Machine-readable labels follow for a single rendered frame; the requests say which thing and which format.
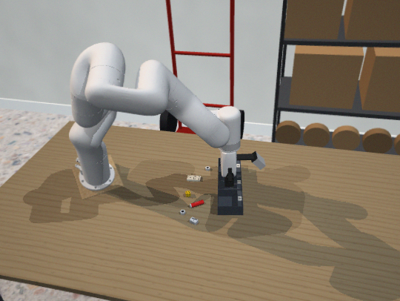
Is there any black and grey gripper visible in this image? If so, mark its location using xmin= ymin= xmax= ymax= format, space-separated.
xmin=219 ymin=148 xmax=239 ymax=187

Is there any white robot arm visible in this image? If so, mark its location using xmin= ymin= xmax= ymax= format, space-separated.
xmin=69 ymin=42 xmax=241 ymax=191

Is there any white domino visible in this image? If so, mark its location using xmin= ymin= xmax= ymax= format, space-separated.
xmin=187 ymin=175 xmax=201 ymax=182

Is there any dark grey rack of three bins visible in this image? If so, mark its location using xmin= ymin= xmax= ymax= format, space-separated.
xmin=218 ymin=158 xmax=243 ymax=215

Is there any red battery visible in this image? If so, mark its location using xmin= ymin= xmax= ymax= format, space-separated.
xmin=190 ymin=200 xmax=204 ymax=208

